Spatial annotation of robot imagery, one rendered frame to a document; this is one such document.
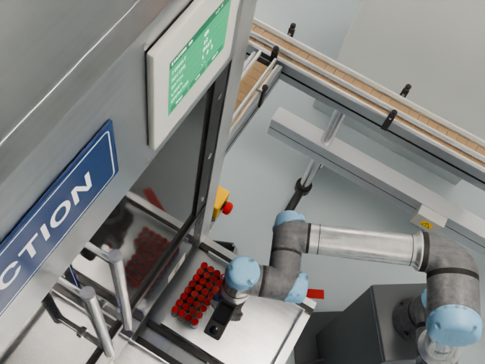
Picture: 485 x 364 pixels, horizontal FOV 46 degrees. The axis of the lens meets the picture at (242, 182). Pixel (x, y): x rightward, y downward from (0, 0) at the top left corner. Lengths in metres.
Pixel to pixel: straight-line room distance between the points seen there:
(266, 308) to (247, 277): 0.48
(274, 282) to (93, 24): 0.85
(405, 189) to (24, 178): 2.04
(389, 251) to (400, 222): 1.65
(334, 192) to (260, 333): 1.39
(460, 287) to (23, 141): 1.05
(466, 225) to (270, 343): 1.10
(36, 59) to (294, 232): 0.90
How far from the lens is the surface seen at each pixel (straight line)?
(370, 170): 2.46
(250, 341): 1.75
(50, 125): 0.57
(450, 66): 2.72
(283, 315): 1.79
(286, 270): 1.35
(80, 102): 0.59
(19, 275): 0.69
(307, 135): 2.47
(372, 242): 1.40
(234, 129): 1.96
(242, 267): 1.32
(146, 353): 1.72
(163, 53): 0.68
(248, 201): 2.88
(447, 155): 2.16
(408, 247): 1.41
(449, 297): 1.37
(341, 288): 2.82
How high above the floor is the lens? 2.58
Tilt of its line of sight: 62 degrees down
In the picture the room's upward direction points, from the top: 16 degrees clockwise
